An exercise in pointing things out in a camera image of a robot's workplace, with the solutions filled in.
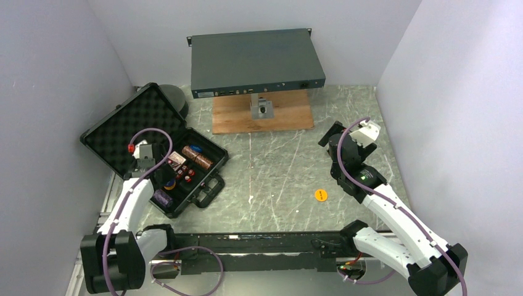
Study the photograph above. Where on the orange dealer button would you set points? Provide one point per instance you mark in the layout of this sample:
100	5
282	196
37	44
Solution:
321	195

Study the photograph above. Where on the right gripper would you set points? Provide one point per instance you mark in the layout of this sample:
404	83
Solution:
338	126

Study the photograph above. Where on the dark teal rack device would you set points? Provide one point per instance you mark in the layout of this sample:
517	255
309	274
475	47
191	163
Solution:
229	64

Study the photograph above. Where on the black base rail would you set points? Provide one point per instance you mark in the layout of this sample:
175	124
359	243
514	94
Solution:
321	251

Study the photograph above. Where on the wooden base board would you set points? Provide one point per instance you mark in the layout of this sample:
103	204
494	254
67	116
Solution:
292	111

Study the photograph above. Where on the black poker set case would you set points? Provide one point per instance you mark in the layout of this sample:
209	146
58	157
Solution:
149	107

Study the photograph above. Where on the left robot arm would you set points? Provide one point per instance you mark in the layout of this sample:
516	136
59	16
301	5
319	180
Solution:
115	259

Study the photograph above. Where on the metal stand post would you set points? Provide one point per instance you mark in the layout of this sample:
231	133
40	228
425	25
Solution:
260	107

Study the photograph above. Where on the purple chip stack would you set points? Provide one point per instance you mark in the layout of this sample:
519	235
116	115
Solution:
163	198

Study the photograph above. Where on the black round speaker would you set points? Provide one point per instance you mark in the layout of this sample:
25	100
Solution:
177	98

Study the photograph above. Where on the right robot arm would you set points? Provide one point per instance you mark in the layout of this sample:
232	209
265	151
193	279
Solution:
429	263

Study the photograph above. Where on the blue small blind button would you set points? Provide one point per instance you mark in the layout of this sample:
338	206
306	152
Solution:
171	182

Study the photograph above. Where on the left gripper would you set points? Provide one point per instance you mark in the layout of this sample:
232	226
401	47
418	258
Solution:
168	175

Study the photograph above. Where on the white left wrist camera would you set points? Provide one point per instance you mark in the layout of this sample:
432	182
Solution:
142	150

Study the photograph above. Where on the blue button in case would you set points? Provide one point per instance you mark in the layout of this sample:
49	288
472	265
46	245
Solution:
196	148

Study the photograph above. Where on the playing card deck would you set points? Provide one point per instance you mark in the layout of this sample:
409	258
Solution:
176	160

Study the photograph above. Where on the orange black chip stack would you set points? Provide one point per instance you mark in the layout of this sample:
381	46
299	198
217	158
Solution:
190	153

